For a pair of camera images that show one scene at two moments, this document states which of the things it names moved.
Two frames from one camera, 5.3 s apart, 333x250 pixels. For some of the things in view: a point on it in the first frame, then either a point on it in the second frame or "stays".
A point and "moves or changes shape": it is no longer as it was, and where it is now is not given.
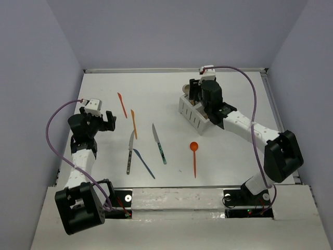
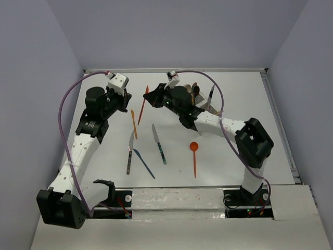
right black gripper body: (194, 87) -> (165, 96)
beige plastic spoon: (186, 89) stays
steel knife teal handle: (159, 145) stays
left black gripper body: (94, 123) -> (115, 101)
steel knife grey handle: (130, 149) stays
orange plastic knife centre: (134, 123) stays
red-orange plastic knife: (120, 98) moves or changes shape
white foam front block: (177, 199) stays
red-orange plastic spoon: (193, 147) stays
